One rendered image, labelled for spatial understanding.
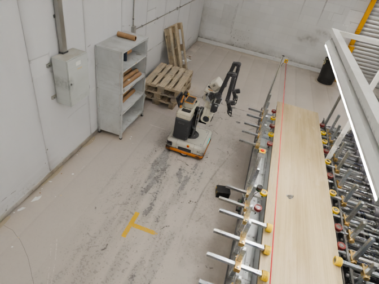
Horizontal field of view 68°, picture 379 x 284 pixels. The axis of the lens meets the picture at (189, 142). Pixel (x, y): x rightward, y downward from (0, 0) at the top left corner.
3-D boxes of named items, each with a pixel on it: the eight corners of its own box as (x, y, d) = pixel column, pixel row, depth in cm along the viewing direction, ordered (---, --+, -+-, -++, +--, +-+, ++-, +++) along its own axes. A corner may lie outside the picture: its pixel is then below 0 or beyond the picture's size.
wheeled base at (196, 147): (164, 149, 478) (166, 137, 463) (176, 130, 528) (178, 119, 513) (202, 161, 468) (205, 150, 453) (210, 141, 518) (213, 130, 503)
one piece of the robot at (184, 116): (170, 142, 472) (177, 100, 422) (180, 127, 515) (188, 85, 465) (189, 149, 467) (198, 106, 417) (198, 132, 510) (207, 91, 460)
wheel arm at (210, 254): (206, 256, 234) (206, 253, 232) (207, 252, 237) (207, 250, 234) (264, 278, 227) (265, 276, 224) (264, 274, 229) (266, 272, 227)
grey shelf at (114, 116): (98, 132, 491) (94, 44, 398) (122, 109, 561) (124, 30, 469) (120, 140, 484) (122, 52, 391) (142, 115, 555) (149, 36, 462)
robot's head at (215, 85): (208, 85, 413) (216, 80, 405) (211, 80, 429) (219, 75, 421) (213, 93, 417) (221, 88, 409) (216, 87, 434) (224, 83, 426)
